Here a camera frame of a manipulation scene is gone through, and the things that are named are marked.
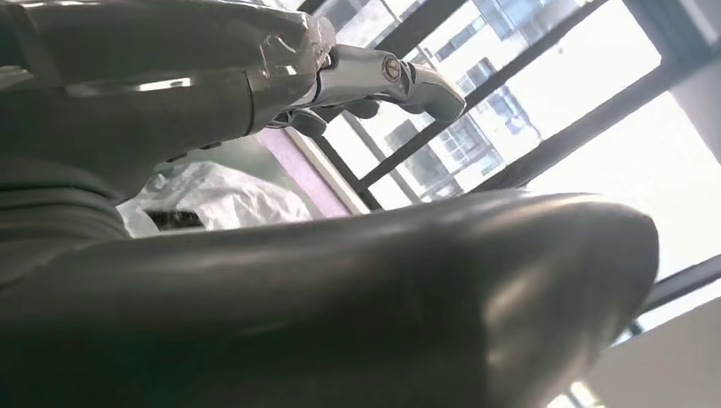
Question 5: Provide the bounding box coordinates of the white window sill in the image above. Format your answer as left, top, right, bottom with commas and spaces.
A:
284, 126, 373, 218

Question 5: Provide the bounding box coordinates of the black window frame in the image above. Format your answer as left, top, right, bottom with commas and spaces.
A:
292, 0, 721, 408

